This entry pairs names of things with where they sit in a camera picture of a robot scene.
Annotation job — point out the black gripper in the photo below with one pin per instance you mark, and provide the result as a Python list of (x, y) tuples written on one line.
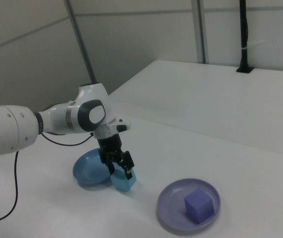
[(110, 146)]

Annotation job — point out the cyan foam cube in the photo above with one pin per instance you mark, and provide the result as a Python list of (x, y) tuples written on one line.
[(122, 184)]

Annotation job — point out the purple foam cube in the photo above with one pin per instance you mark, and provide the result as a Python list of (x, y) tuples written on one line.
[(198, 205)]

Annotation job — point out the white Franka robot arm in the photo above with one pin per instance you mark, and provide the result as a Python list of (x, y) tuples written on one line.
[(57, 119)]

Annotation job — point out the blue round plate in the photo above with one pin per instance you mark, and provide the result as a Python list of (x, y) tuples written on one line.
[(89, 171)]

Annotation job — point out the lilac round plate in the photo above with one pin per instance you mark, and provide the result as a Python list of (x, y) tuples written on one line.
[(173, 203)]

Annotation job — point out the black pole with base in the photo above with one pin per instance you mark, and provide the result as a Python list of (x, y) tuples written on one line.
[(243, 32)]

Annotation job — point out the grey partition post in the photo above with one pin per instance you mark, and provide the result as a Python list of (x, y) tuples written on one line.
[(201, 29), (82, 39)]

